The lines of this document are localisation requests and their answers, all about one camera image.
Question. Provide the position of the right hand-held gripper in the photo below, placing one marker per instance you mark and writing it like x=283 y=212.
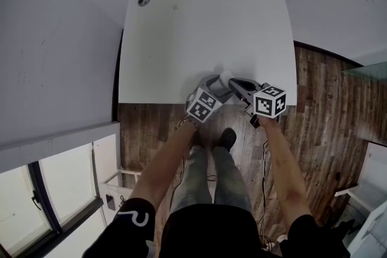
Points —
x=267 y=102

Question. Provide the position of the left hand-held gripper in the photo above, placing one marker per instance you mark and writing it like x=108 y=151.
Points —
x=199 y=107

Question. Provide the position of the small white object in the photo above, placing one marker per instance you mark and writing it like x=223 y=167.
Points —
x=226 y=75

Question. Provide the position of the person's left forearm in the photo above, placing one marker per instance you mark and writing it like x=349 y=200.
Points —
x=163 y=166

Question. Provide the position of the person's right forearm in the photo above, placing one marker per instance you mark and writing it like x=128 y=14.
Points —
x=284 y=166

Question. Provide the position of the person's black shoe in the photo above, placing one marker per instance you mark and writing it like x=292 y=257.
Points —
x=227 y=138

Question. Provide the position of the white table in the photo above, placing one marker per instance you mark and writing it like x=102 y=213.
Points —
x=205 y=39

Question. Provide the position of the person's left leg in jeans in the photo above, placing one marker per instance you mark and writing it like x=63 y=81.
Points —
x=192 y=178

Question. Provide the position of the person's leg in jeans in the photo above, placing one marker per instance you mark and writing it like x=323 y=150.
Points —
x=229 y=178
x=192 y=178

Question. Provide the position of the person's right leg in jeans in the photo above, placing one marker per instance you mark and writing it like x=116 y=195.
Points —
x=229 y=178

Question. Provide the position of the frosted glass door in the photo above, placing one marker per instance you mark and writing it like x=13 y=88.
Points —
x=367 y=71

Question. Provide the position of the person's black shirt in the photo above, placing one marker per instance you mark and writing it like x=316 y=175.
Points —
x=208 y=232

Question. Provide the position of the black-framed window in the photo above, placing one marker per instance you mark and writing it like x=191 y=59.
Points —
x=45 y=208

